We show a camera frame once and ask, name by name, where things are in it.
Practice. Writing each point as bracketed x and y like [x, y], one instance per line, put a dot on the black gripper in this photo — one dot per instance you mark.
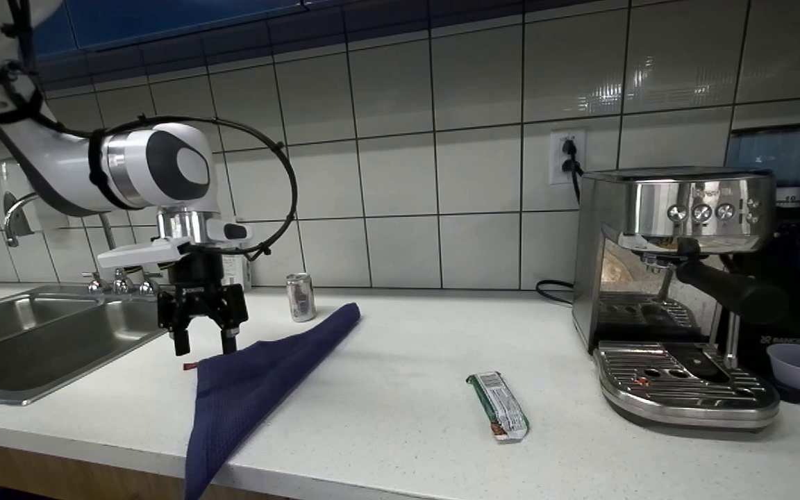
[201, 301]

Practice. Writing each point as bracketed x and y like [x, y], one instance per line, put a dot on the dark blue towel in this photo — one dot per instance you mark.
[251, 379]

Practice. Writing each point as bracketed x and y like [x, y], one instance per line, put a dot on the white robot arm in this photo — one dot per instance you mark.
[55, 156]

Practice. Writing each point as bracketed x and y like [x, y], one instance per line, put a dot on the silver soda can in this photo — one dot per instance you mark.
[300, 295]

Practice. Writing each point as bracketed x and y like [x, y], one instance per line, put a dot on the stainless steel sink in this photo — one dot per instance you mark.
[39, 344]

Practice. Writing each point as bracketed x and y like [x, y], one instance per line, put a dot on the chrome faucet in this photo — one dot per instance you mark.
[12, 213]

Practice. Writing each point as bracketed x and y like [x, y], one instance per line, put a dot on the stainless steel espresso machine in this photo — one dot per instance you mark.
[679, 295]

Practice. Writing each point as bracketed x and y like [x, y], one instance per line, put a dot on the blue container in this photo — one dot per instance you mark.
[778, 154]

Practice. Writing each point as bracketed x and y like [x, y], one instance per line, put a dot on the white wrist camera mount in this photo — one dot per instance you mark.
[140, 254]

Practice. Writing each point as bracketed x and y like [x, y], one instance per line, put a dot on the white wall outlet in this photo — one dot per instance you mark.
[562, 148]

